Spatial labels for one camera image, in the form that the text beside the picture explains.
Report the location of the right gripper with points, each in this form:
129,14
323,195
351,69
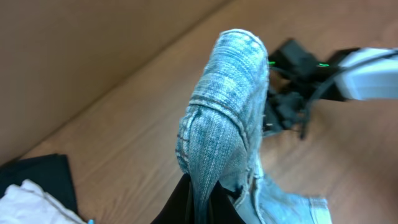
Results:
287,107

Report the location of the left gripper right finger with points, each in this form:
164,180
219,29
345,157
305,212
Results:
220,209

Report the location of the beige shorts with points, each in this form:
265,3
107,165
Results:
30,204

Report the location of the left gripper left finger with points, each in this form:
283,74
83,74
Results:
179,207

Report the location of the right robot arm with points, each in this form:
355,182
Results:
349,74

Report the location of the light blue denim shorts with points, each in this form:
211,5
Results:
220,137

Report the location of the black garment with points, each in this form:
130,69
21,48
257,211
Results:
51,172

